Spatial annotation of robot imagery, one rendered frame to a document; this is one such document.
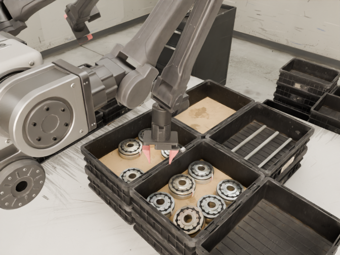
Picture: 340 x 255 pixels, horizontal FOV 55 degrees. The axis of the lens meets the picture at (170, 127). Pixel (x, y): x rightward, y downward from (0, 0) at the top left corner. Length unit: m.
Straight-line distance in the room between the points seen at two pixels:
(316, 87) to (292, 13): 1.91
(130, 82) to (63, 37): 3.79
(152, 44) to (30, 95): 0.26
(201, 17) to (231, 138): 0.82
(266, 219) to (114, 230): 0.56
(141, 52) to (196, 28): 0.19
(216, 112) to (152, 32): 1.05
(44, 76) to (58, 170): 1.03
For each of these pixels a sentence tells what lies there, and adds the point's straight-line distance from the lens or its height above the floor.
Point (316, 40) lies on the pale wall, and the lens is 4.43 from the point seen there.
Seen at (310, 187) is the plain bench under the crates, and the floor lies 0.70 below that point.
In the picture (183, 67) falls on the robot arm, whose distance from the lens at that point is 0.83.
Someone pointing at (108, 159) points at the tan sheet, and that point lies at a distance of 1.39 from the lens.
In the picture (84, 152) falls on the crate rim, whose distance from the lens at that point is 1.29.
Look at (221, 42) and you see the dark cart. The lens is 2.99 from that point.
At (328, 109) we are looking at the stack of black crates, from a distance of 2.57.
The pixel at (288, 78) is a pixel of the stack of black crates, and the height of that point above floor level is 0.54.
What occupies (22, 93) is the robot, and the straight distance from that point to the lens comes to 0.55.
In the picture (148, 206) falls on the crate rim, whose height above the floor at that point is 0.93.
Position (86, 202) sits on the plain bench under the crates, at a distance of 1.42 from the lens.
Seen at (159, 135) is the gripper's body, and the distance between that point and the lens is 0.94.
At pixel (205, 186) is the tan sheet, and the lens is 1.28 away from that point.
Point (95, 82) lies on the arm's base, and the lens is 0.60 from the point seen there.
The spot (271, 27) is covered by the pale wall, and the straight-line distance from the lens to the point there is 4.59.
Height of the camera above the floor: 1.77
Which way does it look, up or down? 37 degrees down
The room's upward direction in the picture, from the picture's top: 1 degrees clockwise
